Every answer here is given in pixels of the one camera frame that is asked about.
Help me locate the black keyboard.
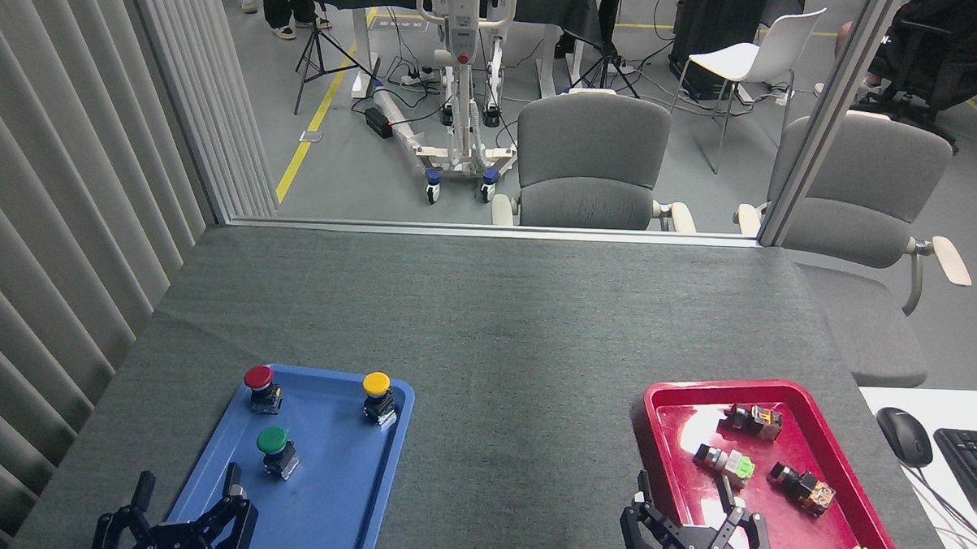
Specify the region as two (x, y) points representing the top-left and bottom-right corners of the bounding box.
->
(931, 427), (977, 511)

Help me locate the black switch with orange block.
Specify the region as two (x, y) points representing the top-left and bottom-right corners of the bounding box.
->
(766, 462), (838, 519)

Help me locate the white plastic chair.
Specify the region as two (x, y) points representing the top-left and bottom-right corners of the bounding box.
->
(668, 2), (828, 179)

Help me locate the yellow push button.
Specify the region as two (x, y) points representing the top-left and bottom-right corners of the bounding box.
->
(361, 372), (399, 428)

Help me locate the black switch with orange window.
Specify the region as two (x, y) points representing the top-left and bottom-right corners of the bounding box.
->
(723, 402), (784, 443)

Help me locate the silver switch with green block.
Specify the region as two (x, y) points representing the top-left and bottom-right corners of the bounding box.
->
(692, 443), (756, 490)

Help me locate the black office chair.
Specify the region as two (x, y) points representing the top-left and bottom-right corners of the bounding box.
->
(854, 0), (977, 156)

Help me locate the person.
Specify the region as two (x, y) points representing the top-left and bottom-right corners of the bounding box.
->
(814, 0), (922, 103)
(257, 0), (334, 42)

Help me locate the black computer mouse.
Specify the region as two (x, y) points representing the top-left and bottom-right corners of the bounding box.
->
(875, 407), (936, 469)

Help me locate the mouse cable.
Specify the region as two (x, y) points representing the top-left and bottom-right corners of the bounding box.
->
(906, 464), (977, 549)

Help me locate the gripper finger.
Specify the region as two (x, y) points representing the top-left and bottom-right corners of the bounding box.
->
(710, 474), (778, 549)
(618, 469), (684, 549)
(193, 461), (261, 549)
(91, 469), (158, 549)

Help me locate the white stand on wheels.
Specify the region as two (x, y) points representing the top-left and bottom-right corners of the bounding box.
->
(370, 0), (525, 207)

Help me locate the red plastic tray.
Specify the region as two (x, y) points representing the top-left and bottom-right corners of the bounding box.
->
(638, 375), (920, 549)

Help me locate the red push button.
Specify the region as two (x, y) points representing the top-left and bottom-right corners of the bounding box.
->
(242, 365), (284, 416)

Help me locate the grey office chair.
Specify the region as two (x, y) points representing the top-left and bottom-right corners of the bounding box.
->
(491, 88), (702, 234)
(728, 106), (977, 391)

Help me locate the green push button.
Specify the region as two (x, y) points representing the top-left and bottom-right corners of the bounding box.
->
(254, 426), (301, 482)

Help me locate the white desk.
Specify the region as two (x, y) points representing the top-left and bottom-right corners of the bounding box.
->
(853, 387), (977, 549)

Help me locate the black tripod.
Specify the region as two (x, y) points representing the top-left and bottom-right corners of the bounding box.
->
(293, 0), (383, 119)
(572, 0), (643, 99)

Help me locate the silver frame post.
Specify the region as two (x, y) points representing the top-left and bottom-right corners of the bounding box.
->
(756, 0), (906, 252)

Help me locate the blue plastic tray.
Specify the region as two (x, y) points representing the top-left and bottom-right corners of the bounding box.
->
(162, 359), (417, 549)

